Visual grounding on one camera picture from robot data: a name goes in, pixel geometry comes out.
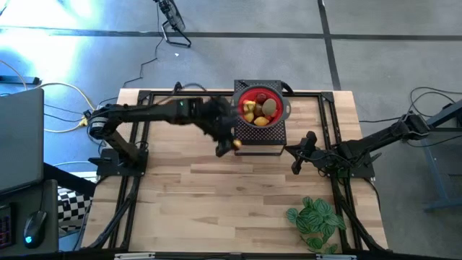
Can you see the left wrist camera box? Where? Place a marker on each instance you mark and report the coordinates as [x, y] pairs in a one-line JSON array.
[[211, 112]]

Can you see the olive green round fruit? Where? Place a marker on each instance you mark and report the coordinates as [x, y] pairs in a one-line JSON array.
[[269, 107]]

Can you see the black white checkered mat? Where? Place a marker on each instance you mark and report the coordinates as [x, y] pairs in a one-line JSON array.
[[74, 207]]

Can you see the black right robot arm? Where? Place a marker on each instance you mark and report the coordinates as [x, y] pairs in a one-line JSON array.
[[379, 142]]

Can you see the red collapsible colander bowl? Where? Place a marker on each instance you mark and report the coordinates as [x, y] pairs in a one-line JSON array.
[[236, 104]]

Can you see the black floor fan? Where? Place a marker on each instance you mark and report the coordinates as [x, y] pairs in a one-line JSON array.
[[173, 18]]

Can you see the green striped leaf plant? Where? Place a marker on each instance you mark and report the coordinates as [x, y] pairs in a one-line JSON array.
[[317, 220]]

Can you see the black perforated metal shelf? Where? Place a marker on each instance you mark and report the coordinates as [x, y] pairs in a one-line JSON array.
[[260, 139]]

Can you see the silver aluminium bracket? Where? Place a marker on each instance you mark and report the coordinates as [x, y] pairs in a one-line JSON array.
[[337, 257], [133, 256]]

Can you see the blue-grey leg workbench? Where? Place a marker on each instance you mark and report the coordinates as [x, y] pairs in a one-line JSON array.
[[440, 151]]

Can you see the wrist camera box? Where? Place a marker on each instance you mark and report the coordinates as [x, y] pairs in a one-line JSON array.
[[319, 159], [211, 112]]

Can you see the dark low desk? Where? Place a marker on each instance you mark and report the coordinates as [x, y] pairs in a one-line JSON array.
[[50, 202]]

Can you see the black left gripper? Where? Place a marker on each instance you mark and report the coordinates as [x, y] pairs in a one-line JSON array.
[[225, 126]]

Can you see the black frame clamp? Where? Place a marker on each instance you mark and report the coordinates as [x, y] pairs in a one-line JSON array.
[[288, 88], [177, 87]]

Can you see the black power strip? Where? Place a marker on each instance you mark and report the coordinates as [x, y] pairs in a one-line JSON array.
[[18, 80]]

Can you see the black computer keyboard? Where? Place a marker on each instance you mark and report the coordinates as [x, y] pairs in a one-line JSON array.
[[5, 227]]

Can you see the black computer mouse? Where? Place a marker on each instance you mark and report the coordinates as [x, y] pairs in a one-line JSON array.
[[34, 229]]

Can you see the black aluminium table frame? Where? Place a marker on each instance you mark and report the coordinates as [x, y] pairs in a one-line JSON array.
[[144, 202]]

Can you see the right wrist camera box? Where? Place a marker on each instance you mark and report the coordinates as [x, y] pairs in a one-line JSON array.
[[319, 159]]

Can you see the plug adapter with yellow plug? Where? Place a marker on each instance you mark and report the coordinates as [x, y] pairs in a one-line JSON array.
[[86, 117]]

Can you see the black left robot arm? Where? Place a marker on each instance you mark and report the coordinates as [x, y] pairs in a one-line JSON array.
[[144, 113]]

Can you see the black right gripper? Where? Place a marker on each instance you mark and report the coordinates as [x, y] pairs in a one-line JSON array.
[[311, 139]]

